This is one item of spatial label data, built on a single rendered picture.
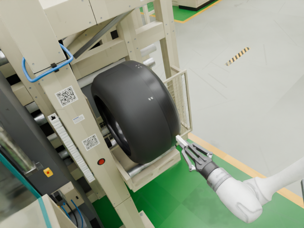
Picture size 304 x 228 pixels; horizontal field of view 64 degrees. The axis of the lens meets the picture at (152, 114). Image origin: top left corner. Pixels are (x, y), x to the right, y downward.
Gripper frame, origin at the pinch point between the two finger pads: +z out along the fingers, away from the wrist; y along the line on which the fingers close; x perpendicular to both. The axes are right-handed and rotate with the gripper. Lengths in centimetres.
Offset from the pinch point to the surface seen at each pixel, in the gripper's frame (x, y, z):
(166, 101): -9.8, -4.9, 17.2
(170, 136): 6.1, -0.4, 9.8
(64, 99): -26, 35, 32
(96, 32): -26, 1, 73
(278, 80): 132, -213, 72
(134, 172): 31.8, 20.8, 19.1
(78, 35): -28, 11, 74
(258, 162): 123, -93, 6
